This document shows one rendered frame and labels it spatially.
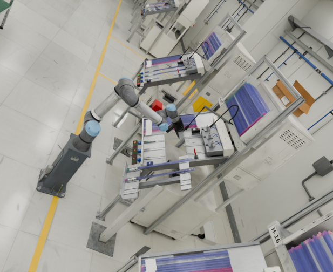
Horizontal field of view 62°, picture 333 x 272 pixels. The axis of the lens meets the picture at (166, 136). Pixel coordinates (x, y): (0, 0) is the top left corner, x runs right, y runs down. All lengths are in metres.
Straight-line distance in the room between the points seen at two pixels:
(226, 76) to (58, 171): 2.21
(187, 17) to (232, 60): 3.27
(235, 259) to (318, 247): 0.46
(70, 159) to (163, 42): 4.81
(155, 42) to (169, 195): 4.71
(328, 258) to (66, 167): 1.87
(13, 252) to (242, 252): 1.53
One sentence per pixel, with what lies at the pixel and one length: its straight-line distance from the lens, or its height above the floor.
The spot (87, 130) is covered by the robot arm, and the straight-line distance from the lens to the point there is 2.19.
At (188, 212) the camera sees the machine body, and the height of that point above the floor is 0.47.
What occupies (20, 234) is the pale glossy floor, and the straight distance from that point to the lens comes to 2.40.
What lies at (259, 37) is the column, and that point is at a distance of 5.41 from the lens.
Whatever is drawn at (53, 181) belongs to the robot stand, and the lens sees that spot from 2.57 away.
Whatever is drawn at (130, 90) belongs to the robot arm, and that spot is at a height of 1.18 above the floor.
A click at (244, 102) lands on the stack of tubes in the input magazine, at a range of 2.43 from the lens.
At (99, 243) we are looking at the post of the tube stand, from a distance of 2.61.
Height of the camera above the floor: 2.05
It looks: 28 degrees down
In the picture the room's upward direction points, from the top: 43 degrees clockwise
